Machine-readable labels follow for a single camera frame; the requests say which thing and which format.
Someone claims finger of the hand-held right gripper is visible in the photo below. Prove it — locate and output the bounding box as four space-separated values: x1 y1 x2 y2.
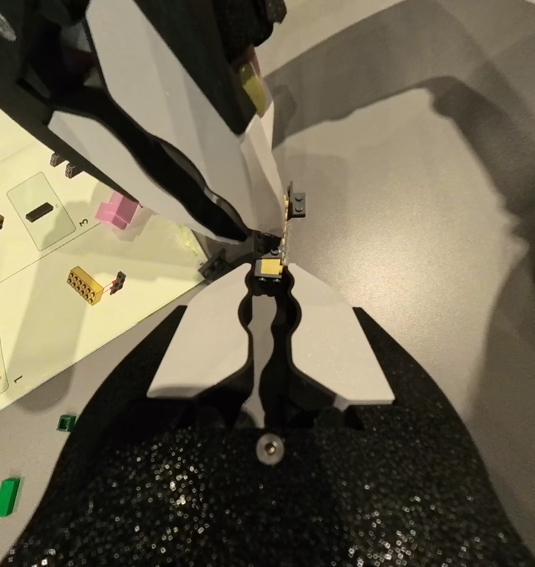
47 91 249 243
85 0 291 235

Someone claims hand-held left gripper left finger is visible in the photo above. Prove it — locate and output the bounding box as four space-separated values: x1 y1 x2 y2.
147 265 268 426

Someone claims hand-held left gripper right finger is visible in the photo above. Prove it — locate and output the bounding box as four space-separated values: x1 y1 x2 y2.
272 261 396 426

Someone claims tan and black brick assembly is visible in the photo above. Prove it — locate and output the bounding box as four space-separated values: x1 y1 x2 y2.
250 181 309 296

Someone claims pink brick pig figure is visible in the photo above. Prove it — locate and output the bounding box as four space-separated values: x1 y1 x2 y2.
95 190 155 233

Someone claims small black brick plate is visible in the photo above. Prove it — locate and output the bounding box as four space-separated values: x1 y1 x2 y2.
198 249 228 281

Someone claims brick instruction booklet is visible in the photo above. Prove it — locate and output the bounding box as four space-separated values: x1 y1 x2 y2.
0 95 206 421

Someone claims bright green brick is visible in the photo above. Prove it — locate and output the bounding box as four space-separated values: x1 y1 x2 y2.
0 476 25 518

